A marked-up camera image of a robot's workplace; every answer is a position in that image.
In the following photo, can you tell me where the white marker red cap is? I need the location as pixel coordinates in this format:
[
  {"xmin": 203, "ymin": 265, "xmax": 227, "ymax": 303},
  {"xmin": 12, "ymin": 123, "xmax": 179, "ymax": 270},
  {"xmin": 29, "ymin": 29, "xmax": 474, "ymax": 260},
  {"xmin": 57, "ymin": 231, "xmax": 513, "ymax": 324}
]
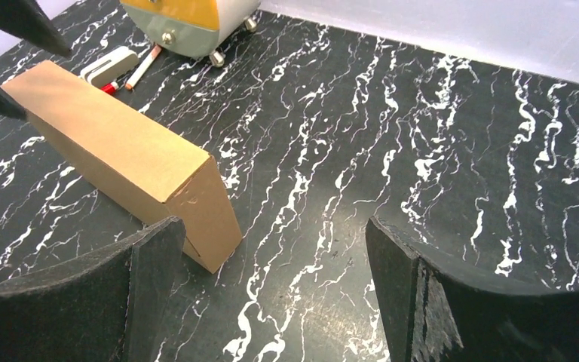
[{"xmin": 100, "ymin": 81, "xmax": 120, "ymax": 95}]

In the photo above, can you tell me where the brown cardboard box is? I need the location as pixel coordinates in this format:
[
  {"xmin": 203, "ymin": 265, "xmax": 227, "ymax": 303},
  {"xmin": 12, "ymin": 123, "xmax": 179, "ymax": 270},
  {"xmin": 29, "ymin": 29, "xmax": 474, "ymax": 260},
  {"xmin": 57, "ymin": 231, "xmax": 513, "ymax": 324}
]
[{"xmin": 3, "ymin": 60, "xmax": 243, "ymax": 273}]

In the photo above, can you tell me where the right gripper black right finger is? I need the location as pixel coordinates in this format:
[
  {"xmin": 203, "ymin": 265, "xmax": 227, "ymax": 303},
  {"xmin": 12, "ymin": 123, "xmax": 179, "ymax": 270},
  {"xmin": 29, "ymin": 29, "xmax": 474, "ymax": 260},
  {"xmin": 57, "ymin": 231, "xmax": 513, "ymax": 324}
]
[{"xmin": 366, "ymin": 216, "xmax": 579, "ymax": 361}]

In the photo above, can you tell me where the white pink marker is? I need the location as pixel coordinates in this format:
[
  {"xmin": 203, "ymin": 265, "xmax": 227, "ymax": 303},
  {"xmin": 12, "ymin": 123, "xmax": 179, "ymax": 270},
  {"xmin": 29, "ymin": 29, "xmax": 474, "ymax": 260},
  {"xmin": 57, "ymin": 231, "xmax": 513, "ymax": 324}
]
[{"xmin": 124, "ymin": 44, "xmax": 162, "ymax": 91}]

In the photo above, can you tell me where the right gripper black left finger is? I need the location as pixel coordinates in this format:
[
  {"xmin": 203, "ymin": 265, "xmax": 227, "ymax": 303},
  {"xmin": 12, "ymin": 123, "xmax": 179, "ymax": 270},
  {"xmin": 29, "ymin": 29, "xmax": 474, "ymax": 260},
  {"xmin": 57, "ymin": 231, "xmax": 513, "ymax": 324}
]
[{"xmin": 0, "ymin": 216, "xmax": 186, "ymax": 361}]

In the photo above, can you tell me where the round white drawer cabinet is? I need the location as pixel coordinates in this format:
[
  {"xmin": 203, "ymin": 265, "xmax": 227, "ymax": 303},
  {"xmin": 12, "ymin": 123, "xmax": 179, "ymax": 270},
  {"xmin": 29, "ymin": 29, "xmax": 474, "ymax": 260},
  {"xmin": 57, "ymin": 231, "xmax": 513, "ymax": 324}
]
[{"xmin": 120, "ymin": 0, "xmax": 261, "ymax": 68}]

